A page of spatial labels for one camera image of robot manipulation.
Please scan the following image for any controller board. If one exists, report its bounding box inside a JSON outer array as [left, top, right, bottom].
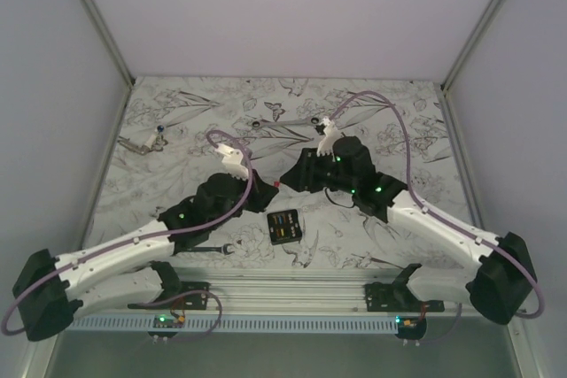
[[395, 316, 427, 345], [148, 314, 184, 343]]

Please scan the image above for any white slotted cable duct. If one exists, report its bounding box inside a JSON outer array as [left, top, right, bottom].
[[67, 314, 397, 335]]

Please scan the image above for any silver ratchet wrench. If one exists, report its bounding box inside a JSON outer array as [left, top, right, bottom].
[[252, 117, 320, 128]]

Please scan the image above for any aluminium rail frame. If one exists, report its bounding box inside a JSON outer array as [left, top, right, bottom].
[[42, 266, 528, 320]]

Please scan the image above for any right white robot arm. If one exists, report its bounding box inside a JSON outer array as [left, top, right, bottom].
[[280, 136, 537, 325]]

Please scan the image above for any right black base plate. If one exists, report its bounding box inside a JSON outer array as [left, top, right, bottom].
[[364, 282, 445, 313]]

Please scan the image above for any black open-end wrench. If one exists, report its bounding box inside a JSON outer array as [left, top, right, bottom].
[[188, 243, 235, 256]]

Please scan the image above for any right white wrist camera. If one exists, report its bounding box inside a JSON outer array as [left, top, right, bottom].
[[315, 117, 342, 157]]

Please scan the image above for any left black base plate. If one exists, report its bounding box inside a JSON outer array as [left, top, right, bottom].
[[128, 282, 211, 311]]

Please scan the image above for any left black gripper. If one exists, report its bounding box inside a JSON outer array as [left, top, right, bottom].
[[209, 166, 279, 230]]

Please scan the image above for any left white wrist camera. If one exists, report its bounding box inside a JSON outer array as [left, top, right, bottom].
[[215, 143, 249, 180]]

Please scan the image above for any purple cable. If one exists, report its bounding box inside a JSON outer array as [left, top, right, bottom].
[[1, 129, 254, 343], [330, 90, 545, 346]]

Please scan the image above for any black fuse box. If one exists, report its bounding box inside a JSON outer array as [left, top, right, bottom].
[[267, 209, 303, 245]]

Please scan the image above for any silver metal clamp tool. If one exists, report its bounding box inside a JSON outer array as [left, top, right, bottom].
[[118, 136, 151, 156]]

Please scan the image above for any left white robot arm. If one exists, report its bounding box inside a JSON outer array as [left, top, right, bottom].
[[12, 173, 278, 342]]

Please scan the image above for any right controller board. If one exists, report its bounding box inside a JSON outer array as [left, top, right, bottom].
[[395, 316, 427, 345]]

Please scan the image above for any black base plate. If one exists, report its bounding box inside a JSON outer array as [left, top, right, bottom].
[[128, 282, 211, 311], [364, 282, 445, 313]]

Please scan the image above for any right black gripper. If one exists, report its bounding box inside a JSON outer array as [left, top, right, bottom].
[[279, 146, 357, 194]]

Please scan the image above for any left controller board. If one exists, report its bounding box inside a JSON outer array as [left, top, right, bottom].
[[148, 314, 184, 343]]

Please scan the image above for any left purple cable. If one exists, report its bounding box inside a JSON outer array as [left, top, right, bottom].
[[1, 129, 254, 343]]

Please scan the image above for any left aluminium corner post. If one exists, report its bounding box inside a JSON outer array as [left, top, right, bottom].
[[57, 0, 136, 86]]

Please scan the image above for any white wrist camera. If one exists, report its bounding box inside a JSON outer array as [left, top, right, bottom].
[[215, 143, 249, 180], [315, 117, 342, 157]]

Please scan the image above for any floral patterned table mat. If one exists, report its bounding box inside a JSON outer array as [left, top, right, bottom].
[[84, 77, 469, 269]]

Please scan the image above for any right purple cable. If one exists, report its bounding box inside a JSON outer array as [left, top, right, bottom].
[[330, 90, 545, 346]]

